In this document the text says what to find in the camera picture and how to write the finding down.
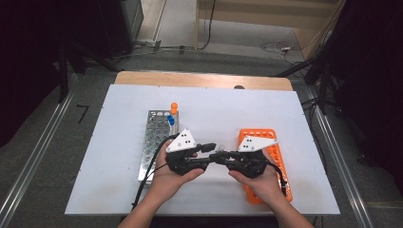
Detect black cables beside table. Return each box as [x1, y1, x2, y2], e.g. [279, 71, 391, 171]
[300, 97, 321, 150]

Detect left hand-held gripper cable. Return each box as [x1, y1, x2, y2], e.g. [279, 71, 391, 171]
[130, 134, 181, 211]

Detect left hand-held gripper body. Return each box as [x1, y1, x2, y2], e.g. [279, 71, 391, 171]
[165, 128, 198, 176]

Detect right hand-held gripper cable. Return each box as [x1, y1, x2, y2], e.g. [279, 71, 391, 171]
[264, 160, 289, 196]

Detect person's left hand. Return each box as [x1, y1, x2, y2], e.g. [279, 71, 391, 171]
[148, 147, 205, 203]

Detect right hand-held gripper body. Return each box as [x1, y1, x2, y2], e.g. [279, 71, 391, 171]
[227, 135, 279, 179]

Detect black stand legs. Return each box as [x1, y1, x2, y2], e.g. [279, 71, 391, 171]
[56, 41, 122, 105]
[275, 47, 335, 116]

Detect black cabinet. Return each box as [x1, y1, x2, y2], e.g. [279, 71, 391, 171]
[94, 0, 144, 61]

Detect metal floor rail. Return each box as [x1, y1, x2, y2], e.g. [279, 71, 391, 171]
[303, 85, 375, 228]
[0, 72, 80, 228]

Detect orange test tube rack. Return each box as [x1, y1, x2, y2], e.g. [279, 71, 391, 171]
[238, 127, 294, 205]

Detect white floor cable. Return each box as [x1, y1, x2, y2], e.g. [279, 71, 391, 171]
[259, 40, 302, 67]

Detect grey floor cable bundle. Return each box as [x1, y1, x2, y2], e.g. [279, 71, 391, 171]
[113, 39, 198, 61]

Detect metal test tube rack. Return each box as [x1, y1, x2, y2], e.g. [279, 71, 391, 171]
[137, 109, 181, 185]

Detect person's dark clothing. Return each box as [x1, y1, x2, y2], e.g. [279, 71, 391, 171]
[148, 216, 281, 228]

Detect hand-held gripper cable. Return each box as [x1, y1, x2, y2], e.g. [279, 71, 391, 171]
[130, 134, 181, 211]
[264, 160, 289, 196]

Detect person's right hand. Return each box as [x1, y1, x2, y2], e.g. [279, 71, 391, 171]
[228, 150, 286, 207]

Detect dark curtain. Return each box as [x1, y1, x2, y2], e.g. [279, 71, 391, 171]
[317, 0, 403, 194]
[0, 0, 100, 148]

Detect wooden platform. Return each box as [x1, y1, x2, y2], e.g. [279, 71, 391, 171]
[194, 0, 347, 61]

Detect white table board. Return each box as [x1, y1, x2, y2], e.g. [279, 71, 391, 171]
[65, 84, 341, 217]

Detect black floor cable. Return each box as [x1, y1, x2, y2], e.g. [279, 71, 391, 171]
[197, 0, 218, 51]

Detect wooden table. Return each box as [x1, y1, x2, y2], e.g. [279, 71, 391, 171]
[114, 70, 294, 92]

